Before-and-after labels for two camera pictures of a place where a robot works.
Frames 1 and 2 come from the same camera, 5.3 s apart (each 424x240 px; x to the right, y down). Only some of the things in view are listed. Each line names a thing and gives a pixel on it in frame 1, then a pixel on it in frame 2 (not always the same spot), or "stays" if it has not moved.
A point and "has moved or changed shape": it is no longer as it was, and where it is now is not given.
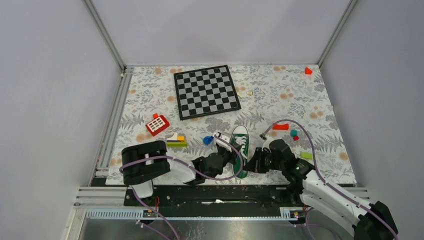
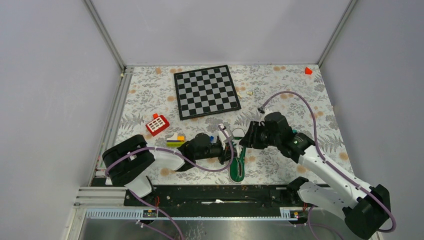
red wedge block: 307,71 stays
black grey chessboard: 205,91 stays
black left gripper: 230,155 -> 224,154
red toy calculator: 158,124 stays
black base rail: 186,196 stays
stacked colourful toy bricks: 176,141 stays
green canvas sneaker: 240,138 has moved or changed shape
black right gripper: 255,165 -> 251,138
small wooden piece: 249,93 stays
